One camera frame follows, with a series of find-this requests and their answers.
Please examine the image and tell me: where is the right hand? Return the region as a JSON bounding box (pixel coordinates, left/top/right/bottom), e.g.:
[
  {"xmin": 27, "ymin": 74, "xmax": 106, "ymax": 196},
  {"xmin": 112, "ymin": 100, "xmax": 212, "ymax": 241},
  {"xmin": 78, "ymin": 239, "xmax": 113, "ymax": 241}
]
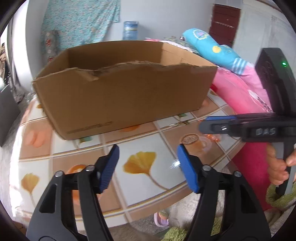
[{"xmin": 266, "ymin": 144, "xmax": 296, "ymax": 186}]

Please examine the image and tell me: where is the pink floral blanket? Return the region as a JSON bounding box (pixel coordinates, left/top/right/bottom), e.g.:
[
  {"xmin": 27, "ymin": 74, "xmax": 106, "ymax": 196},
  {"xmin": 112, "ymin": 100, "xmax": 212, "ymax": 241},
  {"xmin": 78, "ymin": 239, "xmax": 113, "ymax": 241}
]
[{"xmin": 136, "ymin": 36, "xmax": 269, "ymax": 123}]

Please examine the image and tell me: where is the blue cartoon pillow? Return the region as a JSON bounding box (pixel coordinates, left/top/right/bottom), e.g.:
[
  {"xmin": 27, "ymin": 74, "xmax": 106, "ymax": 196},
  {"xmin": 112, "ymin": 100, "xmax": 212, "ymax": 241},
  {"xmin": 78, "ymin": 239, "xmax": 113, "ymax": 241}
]
[{"xmin": 183, "ymin": 28, "xmax": 254, "ymax": 75}]

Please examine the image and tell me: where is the dark red door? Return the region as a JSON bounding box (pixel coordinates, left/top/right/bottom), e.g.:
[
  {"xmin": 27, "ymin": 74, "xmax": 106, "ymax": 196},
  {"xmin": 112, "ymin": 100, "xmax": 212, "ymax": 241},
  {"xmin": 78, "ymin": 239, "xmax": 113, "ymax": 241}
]
[{"xmin": 209, "ymin": 4, "xmax": 241, "ymax": 47}]

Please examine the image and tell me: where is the brown cardboard box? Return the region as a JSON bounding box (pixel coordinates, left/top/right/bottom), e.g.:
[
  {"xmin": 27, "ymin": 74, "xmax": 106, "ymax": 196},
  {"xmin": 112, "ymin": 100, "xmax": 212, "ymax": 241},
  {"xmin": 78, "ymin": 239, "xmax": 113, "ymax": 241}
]
[{"xmin": 32, "ymin": 41, "xmax": 217, "ymax": 140}]

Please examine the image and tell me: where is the dark grey cabinet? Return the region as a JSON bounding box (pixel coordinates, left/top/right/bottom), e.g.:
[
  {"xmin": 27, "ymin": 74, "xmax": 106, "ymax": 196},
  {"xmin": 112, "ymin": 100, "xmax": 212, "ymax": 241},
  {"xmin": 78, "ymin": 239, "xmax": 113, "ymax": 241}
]
[{"xmin": 0, "ymin": 85, "xmax": 20, "ymax": 147}]

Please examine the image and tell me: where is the blue water bottle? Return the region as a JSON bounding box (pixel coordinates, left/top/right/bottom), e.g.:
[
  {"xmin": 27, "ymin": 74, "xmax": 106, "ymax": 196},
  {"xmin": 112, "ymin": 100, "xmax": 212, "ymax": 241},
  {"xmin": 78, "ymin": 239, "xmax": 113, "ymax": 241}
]
[{"xmin": 122, "ymin": 21, "xmax": 138, "ymax": 40}]

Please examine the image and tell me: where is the patterned folded cushion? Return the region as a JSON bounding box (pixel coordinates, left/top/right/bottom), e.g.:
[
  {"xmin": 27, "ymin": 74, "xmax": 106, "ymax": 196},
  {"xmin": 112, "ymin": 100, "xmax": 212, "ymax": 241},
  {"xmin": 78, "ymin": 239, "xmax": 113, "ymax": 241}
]
[{"xmin": 43, "ymin": 30, "xmax": 59, "ymax": 63}]

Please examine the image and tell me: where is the blue floral wall cloth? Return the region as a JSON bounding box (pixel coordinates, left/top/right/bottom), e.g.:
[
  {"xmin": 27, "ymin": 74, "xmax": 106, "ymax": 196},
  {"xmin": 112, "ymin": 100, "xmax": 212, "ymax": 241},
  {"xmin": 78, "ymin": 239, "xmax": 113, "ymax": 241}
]
[{"xmin": 41, "ymin": 0, "xmax": 121, "ymax": 51}]

